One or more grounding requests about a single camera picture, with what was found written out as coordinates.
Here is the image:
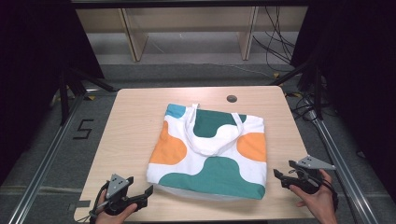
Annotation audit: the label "thin white floor cable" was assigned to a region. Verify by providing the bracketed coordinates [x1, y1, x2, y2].
[199, 61, 276, 79]

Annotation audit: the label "hand-held gripper cable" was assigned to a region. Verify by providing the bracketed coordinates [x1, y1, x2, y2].
[89, 181, 110, 224]
[320, 178, 340, 213]

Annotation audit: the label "person's left hand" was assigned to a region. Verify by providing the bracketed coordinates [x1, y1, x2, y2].
[94, 203, 138, 224]

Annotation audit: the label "aluminium floor rail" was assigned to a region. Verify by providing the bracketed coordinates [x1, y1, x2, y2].
[311, 117, 379, 224]
[7, 92, 86, 224]

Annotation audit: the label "bundle of black cables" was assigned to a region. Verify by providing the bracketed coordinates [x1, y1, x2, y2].
[251, 6, 297, 73]

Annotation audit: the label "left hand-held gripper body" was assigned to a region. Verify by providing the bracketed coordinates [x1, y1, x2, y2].
[102, 173, 149, 217]

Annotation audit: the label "black metal stand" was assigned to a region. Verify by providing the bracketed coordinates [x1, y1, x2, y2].
[58, 66, 117, 126]
[270, 58, 324, 121]

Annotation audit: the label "left hand-held gripper cable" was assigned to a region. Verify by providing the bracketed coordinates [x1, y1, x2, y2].
[89, 181, 110, 224]

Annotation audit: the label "person's right hand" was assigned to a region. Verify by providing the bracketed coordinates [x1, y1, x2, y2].
[289, 169, 339, 224]

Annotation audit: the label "right hand-held gripper cable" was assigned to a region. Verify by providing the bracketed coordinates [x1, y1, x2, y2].
[320, 178, 340, 213]

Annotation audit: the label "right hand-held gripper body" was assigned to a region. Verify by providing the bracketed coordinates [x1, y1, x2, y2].
[289, 155, 337, 196]

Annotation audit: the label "white orange green tote bag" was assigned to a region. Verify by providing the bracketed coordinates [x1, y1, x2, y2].
[146, 103, 268, 201]

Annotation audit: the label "black floor cables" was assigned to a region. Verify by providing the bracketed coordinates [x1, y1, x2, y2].
[285, 91, 319, 122]

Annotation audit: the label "black curtain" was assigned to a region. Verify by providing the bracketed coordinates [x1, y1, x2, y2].
[0, 0, 106, 185]
[290, 0, 396, 203]

